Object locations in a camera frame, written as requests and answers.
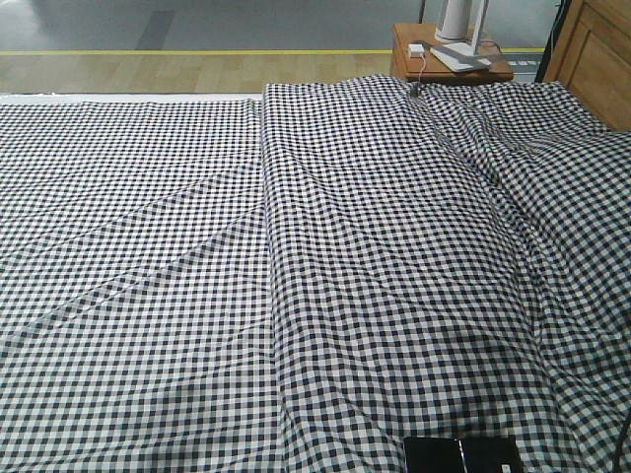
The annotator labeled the checkered bed sheet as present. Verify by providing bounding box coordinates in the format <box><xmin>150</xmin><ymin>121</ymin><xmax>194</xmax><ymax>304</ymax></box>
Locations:
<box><xmin>1</xmin><ymin>101</ymin><xmax>283</xmax><ymax>472</ymax></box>

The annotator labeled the white desk lamp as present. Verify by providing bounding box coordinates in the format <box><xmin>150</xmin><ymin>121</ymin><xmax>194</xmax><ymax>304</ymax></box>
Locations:
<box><xmin>430</xmin><ymin>0</ymin><xmax>491</xmax><ymax>73</ymax></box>

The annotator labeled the black white checkered duvet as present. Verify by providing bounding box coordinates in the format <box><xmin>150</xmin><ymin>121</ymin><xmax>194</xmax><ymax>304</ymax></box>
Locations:
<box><xmin>261</xmin><ymin>75</ymin><xmax>630</xmax><ymax>472</ymax></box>

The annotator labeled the wooden nightstand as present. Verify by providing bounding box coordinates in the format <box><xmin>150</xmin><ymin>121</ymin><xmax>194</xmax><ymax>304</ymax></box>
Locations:
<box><xmin>390</xmin><ymin>23</ymin><xmax>514</xmax><ymax>86</ymax></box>

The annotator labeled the white charger adapter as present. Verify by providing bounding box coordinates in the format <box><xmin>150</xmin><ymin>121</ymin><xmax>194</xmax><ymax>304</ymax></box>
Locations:
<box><xmin>408</xmin><ymin>43</ymin><xmax>426</xmax><ymax>58</ymax></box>

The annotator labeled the white cylindrical speaker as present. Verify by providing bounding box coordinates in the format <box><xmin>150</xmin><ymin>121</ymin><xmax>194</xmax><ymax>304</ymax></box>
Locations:
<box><xmin>435</xmin><ymin>0</ymin><xmax>472</xmax><ymax>43</ymax></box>

